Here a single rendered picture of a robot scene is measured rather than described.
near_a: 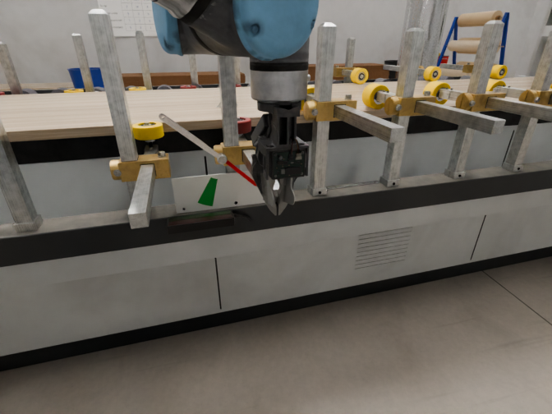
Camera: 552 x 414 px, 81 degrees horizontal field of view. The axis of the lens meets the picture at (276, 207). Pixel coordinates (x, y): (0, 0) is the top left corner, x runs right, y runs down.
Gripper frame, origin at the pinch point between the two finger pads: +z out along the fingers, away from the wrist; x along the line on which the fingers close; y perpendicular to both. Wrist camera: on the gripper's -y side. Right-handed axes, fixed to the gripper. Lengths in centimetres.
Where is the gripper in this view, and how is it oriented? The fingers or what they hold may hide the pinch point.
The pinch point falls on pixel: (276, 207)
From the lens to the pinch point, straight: 62.7
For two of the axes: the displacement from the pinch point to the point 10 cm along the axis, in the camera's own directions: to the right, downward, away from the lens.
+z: 0.0, 9.0, 4.4
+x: 9.6, -1.2, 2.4
